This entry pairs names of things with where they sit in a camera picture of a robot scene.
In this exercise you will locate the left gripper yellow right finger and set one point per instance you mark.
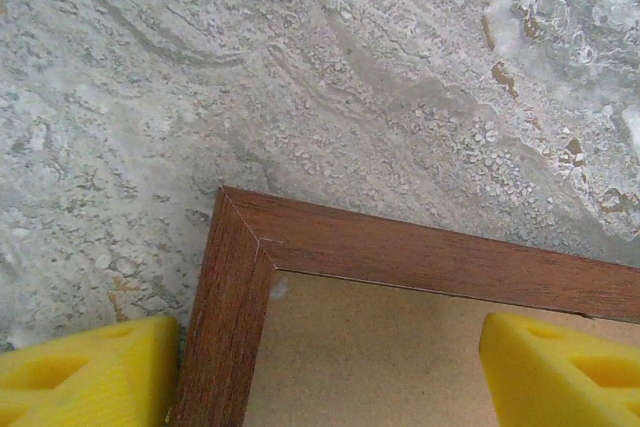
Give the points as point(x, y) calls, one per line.
point(560, 387)

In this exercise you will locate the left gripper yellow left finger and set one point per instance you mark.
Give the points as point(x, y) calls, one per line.
point(100, 387)

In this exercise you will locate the brown fibreboard backing board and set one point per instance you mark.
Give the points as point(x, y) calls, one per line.
point(375, 357)

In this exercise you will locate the brown wooden picture frame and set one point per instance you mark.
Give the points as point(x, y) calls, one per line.
point(350, 242)

